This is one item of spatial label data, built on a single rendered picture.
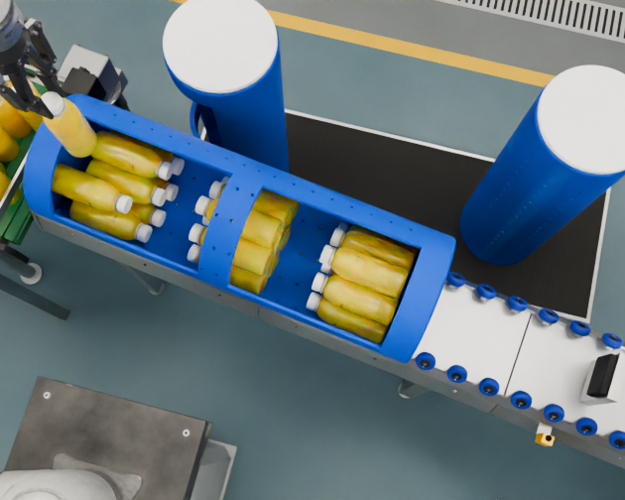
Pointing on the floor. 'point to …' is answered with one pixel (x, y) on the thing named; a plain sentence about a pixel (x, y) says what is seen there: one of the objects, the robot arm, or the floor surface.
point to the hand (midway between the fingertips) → (45, 95)
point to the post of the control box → (21, 292)
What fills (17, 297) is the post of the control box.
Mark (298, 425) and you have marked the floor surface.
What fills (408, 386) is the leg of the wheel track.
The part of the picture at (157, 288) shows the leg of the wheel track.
